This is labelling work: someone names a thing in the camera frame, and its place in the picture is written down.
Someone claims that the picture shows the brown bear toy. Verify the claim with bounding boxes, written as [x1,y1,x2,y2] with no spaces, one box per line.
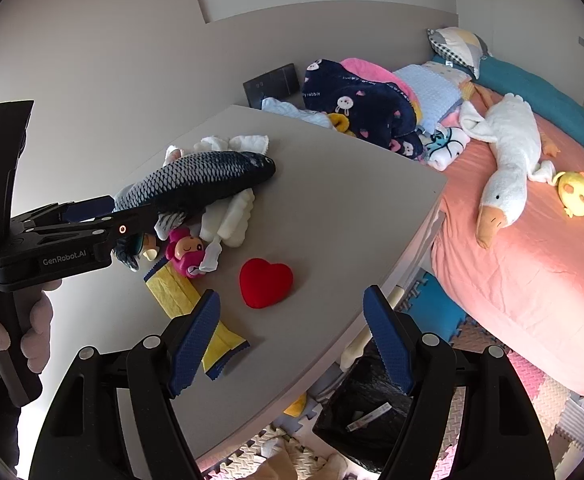
[141,234,159,261]

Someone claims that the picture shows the grey plush fish toy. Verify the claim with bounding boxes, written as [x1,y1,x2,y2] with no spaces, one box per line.
[113,151,275,271]

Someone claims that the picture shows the pink monkey toy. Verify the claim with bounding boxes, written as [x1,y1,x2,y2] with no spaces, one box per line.
[166,226,205,278]

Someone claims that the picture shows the yellow snack wrapper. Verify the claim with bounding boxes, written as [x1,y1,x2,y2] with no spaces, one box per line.
[143,257,249,380]

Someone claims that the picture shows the white foam packing piece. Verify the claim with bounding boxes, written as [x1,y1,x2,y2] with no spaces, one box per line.
[200,188,255,248]

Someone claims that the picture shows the white towel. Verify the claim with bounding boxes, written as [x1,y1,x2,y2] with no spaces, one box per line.
[163,134,269,166]

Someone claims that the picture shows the red heart plush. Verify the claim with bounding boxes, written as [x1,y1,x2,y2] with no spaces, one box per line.
[239,258,294,310]

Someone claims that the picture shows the small white plastic bottle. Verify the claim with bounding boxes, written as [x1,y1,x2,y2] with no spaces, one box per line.
[199,236,222,274]

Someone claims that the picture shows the black trash bin bag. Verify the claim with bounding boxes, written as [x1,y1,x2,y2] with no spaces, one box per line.
[313,341,412,474]

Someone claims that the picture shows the white gloved left hand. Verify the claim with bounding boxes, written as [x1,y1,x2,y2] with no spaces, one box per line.
[0,278,64,380]

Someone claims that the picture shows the pink bed sheet mattress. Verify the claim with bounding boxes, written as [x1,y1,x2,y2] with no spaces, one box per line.
[431,118,584,396]

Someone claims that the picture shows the light blue baby cloth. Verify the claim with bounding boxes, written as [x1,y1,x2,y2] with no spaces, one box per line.
[260,96,333,129]

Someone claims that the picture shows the yellow chick plush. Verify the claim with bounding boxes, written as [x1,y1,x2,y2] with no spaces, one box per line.
[551,171,584,218]

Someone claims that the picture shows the white bedside cabinet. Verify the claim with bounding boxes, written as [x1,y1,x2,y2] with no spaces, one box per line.
[191,173,448,480]

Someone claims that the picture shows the yellow fuzzy cloth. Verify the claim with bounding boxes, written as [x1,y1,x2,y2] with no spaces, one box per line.
[328,113,356,138]

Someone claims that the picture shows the white cartoon print cloth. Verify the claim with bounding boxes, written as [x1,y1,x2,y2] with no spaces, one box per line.
[420,125,471,171]

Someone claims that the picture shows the navy rabbit print blanket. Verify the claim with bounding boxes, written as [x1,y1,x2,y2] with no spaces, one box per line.
[301,58,423,159]

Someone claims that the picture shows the pink fleece blanket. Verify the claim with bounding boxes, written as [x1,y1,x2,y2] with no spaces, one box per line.
[341,58,422,124]

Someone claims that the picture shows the white goose plush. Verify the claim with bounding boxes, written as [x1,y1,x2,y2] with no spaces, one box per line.
[459,86,560,249]

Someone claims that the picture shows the teal long pillow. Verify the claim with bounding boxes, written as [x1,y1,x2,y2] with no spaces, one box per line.
[431,54,584,162]

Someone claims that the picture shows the light blue knitted blanket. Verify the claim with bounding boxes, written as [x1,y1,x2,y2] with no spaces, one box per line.
[394,64,462,127]

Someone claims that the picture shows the patterned grey yellow pillow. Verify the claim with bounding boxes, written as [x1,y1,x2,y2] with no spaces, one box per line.
[426,27,490,80]

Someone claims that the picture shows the black wall switch panel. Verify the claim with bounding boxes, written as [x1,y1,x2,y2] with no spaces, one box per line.
[243,63,301,110]

